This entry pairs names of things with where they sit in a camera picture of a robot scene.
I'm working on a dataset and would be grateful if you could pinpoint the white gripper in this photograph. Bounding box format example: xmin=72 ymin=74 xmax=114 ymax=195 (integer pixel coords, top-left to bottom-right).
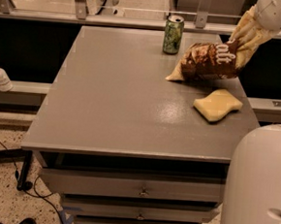
xmin=230 ymin=0 xmax=281 ymax=70

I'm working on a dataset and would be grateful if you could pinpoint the green soda can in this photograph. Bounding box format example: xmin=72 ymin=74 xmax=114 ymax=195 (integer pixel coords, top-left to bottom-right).
xmin=162 ymin=15 xmax=185 ymax=54

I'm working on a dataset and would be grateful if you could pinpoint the brown sea salt chip bag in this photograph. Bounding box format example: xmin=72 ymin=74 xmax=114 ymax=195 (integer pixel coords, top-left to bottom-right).
xmin=167 ymin=40 xmax=237 ymax=81

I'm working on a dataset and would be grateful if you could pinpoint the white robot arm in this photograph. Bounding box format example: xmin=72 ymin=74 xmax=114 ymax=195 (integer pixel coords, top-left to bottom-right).
xmin=220 ymin=0 xmax=281 ymax=224

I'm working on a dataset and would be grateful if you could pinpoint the black metal stand leg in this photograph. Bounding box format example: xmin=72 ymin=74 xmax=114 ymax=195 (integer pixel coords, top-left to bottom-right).
xmin=0 ymin=146 xmax=37 ymax=193

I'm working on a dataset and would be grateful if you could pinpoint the black floor cable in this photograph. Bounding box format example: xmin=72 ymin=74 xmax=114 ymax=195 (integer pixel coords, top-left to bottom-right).
xmin=0 ymin=115 xmax=77 ymax=224

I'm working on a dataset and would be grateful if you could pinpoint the black round floor object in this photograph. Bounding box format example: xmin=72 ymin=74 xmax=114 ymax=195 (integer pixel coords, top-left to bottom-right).
xmin=19 ymin=218 xmax=37 ymax=224

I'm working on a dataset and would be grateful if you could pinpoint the middle grey drawer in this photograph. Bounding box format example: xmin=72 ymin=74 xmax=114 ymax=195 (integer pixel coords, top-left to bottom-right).
xmin=61 ymin=199 xmax=219 ymax=224

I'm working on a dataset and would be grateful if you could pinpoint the grey metal railing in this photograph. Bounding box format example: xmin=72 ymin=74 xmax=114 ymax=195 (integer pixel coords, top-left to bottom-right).
xmin=0 ymin=0 xmax=281 ymax=38

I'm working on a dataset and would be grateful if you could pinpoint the yellow sponge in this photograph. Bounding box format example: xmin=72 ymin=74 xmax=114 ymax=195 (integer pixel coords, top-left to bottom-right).
xmin=193 ymin=89 xmax=243 ymax=122

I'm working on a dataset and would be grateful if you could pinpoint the grey drawer cabinet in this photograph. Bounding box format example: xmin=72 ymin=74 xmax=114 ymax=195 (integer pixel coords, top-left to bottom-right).
xmin=15 ymin=19 xmax=267 ymax=224

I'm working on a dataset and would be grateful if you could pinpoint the top grey drawer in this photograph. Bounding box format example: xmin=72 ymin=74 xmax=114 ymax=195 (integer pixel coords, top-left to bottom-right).
xmin=41 ymin=169 xmax=224 ymax=203

